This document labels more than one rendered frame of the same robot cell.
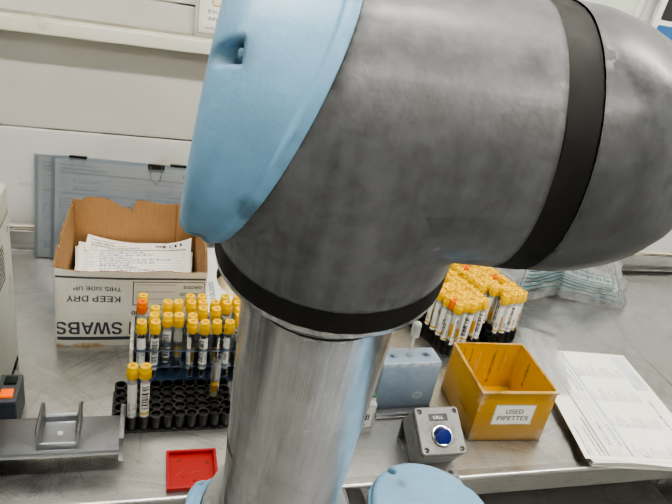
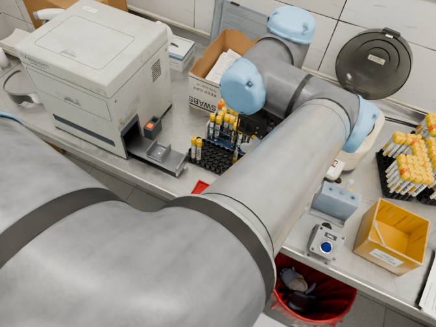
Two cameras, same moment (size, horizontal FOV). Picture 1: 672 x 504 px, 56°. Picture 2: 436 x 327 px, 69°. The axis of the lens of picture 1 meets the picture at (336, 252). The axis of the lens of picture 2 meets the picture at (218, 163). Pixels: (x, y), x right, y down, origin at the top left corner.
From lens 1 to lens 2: 0.37 m
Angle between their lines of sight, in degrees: 40
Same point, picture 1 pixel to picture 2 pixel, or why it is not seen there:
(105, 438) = (174, 163)
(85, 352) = (198, 113)
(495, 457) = (361, 270)
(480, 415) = (363, 246)
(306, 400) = not seen: hidden behind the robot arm
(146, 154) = (270, 10)
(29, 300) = not seen: hidden behind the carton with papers
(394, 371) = (326, 198)
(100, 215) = (237, 40)
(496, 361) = (405, 220)
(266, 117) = not seen: outside the picture
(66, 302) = (193, 89)
